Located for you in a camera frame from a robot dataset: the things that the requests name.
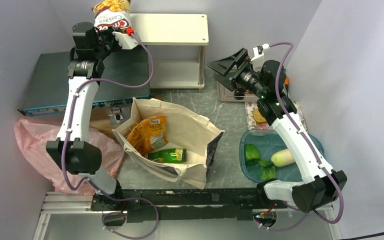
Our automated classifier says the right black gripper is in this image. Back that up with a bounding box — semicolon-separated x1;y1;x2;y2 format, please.
207;48;268;99

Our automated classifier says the brown snack packet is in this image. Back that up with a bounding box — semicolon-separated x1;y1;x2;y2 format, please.
91;0;131;31

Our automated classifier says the dark blue network switch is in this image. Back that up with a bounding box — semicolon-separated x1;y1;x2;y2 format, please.
18;46;154;117

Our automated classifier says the beige canvas tote bag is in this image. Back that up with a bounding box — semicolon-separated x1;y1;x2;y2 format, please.
112;98;224;190

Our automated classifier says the green pepper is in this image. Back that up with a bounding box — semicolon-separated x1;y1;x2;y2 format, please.
244;143;261;164

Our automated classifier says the orange snack packet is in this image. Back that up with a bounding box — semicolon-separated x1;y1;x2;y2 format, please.
126;115;169;156

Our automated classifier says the white radish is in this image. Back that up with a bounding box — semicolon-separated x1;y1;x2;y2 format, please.
270;149;295;168

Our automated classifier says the pink plastic grocery bag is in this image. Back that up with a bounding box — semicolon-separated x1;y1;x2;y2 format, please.
13;118;125;196

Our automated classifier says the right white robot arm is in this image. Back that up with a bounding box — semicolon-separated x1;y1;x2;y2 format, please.
207;48;347;214

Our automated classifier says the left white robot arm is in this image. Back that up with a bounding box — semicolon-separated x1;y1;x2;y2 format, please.
46;22;124;210

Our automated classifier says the silver metal tray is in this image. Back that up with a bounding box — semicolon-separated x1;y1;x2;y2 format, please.
213;73;258;103

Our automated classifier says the floral cloth mat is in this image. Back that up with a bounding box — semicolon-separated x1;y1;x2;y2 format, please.
244;101;308;131

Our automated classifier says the white two-tier shelf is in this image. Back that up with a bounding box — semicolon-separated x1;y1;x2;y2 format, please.
130;13;209;91

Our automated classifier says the brown bread slice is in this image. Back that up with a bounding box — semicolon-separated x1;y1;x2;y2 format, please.
252;108;268;125

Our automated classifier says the teal plastic tray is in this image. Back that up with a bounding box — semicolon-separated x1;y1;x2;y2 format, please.
239;129;325;183

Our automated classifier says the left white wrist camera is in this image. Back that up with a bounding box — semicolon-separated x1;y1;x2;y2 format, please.
112;28;139;50

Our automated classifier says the orange handled screwdriver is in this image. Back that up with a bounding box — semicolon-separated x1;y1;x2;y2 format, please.
284;76;290;91

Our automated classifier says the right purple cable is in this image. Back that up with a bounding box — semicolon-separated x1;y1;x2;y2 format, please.
253;41;345;232

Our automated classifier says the purple cable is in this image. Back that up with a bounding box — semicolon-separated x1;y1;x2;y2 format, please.
253;41;345;232
60;31;160;240

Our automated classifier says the grey metal bracket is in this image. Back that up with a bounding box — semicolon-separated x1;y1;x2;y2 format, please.
109;105;131;126

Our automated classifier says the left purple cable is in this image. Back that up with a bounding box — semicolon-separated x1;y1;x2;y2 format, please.
60;31;160;240

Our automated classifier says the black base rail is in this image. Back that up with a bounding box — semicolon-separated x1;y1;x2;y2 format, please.
90;187;286;223

